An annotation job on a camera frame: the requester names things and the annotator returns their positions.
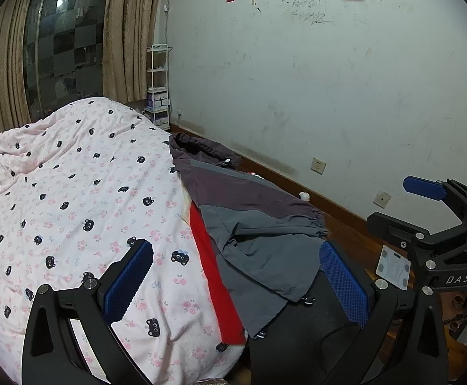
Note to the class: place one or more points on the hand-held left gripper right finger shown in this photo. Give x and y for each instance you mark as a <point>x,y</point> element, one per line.
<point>343,284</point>

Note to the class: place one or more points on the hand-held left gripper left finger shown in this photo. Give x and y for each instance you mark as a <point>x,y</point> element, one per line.
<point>127,284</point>

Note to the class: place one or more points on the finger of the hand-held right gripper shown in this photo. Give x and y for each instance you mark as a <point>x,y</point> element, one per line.
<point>422,187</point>
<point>390,226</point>

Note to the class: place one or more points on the grey and purple jacket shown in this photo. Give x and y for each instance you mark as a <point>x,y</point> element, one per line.
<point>237,208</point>

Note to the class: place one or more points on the white bathroom scale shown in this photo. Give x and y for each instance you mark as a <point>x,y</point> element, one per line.
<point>394,266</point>

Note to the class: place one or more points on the small white toy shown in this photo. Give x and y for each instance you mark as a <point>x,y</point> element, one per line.
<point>305,196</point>

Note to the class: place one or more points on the red garment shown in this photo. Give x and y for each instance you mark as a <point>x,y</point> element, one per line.
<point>217,284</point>

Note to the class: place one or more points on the pink printed blanket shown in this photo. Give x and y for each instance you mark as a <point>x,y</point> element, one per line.
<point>77,188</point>

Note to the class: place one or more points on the stack of small boxes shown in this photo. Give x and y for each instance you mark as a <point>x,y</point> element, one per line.
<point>158,102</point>

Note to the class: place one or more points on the white shelf rack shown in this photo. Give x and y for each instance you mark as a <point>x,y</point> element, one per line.
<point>150,68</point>

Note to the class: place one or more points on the beige curtain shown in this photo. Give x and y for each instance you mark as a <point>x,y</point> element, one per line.
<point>1,68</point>
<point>133,28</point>

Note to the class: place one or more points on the white wall socket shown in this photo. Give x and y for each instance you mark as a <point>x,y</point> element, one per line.
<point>318,165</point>
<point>382,199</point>

